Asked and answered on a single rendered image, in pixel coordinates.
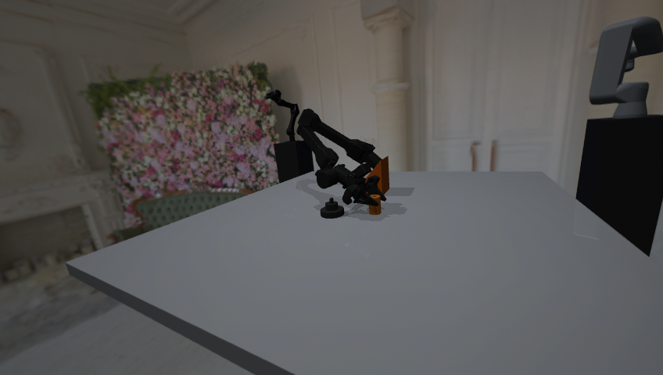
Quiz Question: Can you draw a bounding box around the orange tapered knob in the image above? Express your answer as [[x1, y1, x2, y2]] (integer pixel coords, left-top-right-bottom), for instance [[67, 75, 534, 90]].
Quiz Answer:
[[369, 195, 381, 215]]

